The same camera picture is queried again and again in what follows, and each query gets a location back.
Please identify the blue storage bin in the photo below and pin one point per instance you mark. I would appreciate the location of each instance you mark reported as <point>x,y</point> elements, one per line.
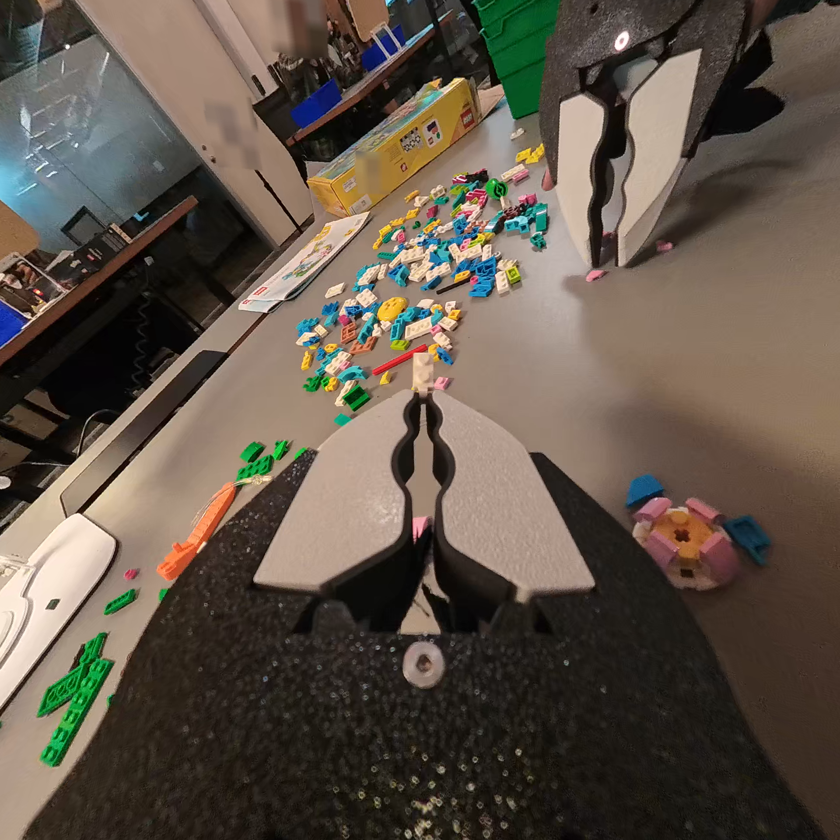
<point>384,52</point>
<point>315,105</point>
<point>12,325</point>

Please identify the wooden desk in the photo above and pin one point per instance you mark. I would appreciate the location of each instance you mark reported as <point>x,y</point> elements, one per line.
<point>394,72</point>
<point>157,220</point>

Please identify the long green lego plate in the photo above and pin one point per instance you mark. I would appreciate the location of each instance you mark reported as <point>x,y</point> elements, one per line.
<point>75,715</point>

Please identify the pink lego flower assembly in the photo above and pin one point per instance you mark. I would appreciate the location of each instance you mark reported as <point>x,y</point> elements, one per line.
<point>689,538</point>

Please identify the pink white lego petal piece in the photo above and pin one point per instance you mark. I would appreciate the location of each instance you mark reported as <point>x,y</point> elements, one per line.
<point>422,528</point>

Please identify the red lego rod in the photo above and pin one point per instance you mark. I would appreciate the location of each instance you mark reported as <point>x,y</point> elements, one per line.
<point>398,360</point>

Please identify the white plastic tray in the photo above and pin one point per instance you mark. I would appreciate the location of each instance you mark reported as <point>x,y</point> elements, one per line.
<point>59,577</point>

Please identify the yellow lego dome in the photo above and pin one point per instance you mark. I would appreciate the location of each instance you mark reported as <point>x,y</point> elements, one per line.
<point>392,308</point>

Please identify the clear plastic lego piece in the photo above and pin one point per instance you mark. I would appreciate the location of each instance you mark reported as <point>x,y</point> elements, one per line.
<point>253,482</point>

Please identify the short green lego plate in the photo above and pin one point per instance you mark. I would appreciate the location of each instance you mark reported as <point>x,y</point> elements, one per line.
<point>120,602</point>
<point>94,649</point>

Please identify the orange brick separator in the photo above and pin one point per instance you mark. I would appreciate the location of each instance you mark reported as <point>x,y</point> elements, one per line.
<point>197,531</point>

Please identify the black device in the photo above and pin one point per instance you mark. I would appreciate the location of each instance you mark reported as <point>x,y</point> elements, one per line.
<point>95,239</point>

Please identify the lego instruction booklet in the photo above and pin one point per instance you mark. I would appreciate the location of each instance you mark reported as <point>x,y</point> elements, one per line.
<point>308,262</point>

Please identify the stack of green crates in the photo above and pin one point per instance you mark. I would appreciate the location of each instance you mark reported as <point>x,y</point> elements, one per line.
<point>518,59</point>

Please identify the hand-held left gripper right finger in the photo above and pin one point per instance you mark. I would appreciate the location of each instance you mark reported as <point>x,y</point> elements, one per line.
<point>505,525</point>

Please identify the green wedge lego plate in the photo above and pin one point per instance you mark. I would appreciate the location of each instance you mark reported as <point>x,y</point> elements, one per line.
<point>59,692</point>

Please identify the yellow lego box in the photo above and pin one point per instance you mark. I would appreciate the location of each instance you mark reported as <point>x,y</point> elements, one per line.
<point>394,151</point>

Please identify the black lego rod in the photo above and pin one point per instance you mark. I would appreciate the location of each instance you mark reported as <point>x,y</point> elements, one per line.
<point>453,286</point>

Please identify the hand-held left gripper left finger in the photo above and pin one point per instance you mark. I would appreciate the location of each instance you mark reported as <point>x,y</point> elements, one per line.
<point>328,518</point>

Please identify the pile of colourful lego bricks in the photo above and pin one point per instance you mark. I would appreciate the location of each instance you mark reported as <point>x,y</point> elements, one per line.
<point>420,262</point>

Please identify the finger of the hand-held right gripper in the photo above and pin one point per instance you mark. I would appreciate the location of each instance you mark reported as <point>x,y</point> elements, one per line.
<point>663,131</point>
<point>581,164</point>

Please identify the white lego brick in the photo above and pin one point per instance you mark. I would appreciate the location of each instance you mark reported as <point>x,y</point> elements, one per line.
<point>423,371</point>

